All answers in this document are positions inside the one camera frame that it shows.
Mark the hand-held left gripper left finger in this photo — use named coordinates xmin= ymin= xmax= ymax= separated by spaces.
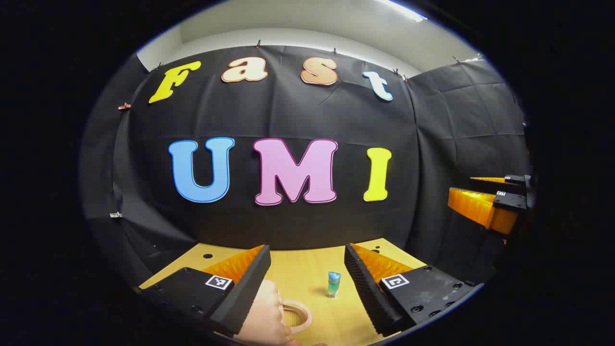
xmin=139 ymin=245 xmax=272 ymax=337

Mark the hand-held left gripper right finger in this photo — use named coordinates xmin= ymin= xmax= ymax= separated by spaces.
xmin=344 ymin=243 xmax=476 ymax=337

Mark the black backdrop cloth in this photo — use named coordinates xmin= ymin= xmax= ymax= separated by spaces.
xmin=79 ymin=45 xmax=531 ymax=289

